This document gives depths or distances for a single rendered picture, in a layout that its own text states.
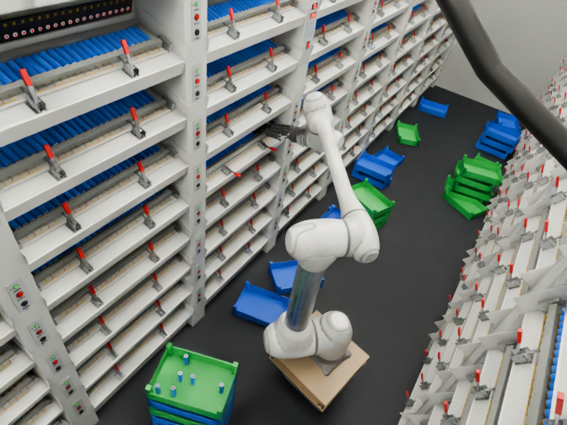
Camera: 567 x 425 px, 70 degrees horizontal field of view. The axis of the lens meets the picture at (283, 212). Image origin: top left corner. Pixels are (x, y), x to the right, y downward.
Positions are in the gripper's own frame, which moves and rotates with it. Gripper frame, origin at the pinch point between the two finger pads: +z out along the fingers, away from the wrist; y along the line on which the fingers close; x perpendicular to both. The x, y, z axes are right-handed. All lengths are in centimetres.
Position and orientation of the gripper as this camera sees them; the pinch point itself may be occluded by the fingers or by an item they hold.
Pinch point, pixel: (263, 127)
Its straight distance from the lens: 200.1
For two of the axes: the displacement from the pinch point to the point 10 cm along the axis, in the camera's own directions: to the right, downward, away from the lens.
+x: 0.8, 8.1, 5.8
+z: -8.4, -2.6, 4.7
